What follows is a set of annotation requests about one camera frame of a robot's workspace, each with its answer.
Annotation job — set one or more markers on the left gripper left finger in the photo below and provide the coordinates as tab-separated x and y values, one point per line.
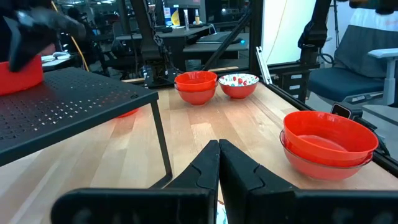
192	199

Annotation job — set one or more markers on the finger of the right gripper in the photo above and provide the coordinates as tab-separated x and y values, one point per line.
31	43
59	25

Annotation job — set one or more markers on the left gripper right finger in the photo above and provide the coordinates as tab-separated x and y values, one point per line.
255	199

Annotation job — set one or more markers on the plain red bowl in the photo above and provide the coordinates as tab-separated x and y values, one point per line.
196	86
25	79
329	130

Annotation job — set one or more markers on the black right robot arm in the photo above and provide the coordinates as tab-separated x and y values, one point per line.
151	46

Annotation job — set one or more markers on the black perforated metal shelf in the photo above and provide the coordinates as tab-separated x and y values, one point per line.
77	99

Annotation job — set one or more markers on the small red object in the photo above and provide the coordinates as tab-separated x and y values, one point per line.
128	113

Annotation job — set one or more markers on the blue yellow box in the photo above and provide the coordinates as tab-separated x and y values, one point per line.
171	17

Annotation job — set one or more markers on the black office desk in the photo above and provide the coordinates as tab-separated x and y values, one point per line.
174	35
211	49

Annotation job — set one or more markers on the black drawer cabinet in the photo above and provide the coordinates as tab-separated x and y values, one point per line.
287	85

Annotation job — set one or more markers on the white tube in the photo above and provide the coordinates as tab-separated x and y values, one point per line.
186	20

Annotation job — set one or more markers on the yellow bottle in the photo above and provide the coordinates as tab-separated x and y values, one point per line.
197	18

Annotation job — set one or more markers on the dark office chair grey armrest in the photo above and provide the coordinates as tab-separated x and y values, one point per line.
342	82

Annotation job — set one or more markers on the black laptop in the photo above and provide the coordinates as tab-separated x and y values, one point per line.
217	38

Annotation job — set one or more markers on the small black table camera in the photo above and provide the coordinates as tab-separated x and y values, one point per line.
340	111

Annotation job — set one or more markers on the silver metal bracket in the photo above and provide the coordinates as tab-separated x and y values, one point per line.
263	67

